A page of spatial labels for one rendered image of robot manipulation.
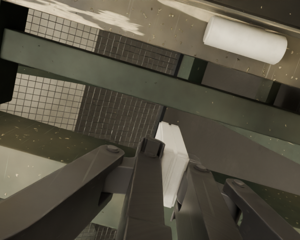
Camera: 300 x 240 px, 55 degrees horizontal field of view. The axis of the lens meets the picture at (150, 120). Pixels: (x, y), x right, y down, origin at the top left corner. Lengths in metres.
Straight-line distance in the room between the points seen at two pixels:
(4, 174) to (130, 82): 0.18
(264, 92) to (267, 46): 1.57
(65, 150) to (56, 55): 0.13
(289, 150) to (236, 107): 0.64
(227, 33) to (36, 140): 0.24
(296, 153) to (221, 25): 0.75
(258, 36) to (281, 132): 0.16
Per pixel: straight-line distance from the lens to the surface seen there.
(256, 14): 0.30
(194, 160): 0.17
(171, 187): 0.15
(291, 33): 0.34
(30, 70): 1.06
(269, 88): 1.87
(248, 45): 0.31
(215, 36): 0.31
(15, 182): 0.34
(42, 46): 0.41
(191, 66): 1.43
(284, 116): 0.42
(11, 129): 0.38
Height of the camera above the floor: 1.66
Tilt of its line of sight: 32 degrees down
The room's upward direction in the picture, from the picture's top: 81 degrees counter-clockwise
